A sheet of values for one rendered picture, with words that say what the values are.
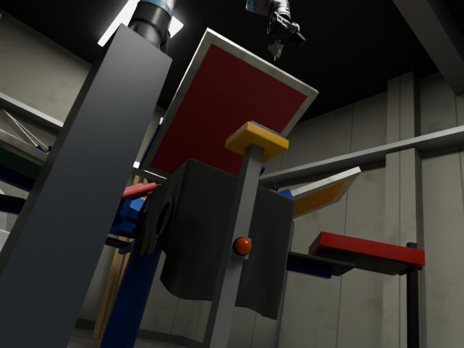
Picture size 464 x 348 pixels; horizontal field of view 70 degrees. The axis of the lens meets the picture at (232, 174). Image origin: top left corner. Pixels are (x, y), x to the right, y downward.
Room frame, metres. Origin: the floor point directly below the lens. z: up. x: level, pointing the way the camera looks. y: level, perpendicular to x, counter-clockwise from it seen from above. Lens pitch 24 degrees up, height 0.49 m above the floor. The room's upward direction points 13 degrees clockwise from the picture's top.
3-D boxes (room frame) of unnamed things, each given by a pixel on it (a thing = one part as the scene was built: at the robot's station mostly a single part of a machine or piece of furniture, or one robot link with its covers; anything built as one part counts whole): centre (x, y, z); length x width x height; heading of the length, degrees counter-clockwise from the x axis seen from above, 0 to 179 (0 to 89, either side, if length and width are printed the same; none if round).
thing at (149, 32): (0.86, 0.39, 1.25); 0.15 x 0.15 x 0.10
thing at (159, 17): (0.86, 0.39, 1.37); 0.13 x 0.12 x 0.14; 7
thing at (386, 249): (2.14, -0.95, 1.06); 0.61 x 0.46 x 0.12; 82
